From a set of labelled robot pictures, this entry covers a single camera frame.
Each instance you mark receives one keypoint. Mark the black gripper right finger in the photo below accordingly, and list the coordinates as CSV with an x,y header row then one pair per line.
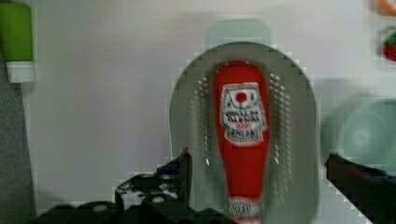
x,y
371,190

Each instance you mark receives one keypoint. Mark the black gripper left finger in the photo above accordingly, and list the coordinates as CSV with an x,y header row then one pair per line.
x,y
171,181

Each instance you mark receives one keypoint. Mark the red ketchup bottle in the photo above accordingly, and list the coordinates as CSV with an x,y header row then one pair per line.
x,y
243,129

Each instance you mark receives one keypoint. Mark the green oval strainer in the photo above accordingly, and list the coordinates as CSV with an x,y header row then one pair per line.
x,y
289,194

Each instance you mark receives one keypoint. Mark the green mug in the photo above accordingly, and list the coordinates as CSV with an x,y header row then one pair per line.
x,y
362,130

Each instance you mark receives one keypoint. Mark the strawberry toy near orange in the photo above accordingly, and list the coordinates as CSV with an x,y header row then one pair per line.
x,y
389,47

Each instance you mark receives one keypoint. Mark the orange slice toy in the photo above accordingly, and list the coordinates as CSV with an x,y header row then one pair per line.
x,y
386,7

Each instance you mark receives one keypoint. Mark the green bottle white cap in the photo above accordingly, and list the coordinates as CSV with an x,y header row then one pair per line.
x,y
17,41

